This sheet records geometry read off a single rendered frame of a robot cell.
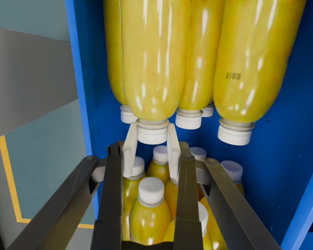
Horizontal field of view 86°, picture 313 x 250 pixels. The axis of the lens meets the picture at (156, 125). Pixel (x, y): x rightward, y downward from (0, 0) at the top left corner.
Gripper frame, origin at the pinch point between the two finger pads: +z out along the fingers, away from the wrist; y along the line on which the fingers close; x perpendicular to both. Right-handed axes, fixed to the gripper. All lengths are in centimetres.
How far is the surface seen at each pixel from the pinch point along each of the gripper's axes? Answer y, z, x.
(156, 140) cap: 0.5, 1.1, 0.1
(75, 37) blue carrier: -8.1, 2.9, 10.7
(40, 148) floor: -98, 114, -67
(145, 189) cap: -0.7, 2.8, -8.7
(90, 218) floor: -64, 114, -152
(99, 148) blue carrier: -8.0, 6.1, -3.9
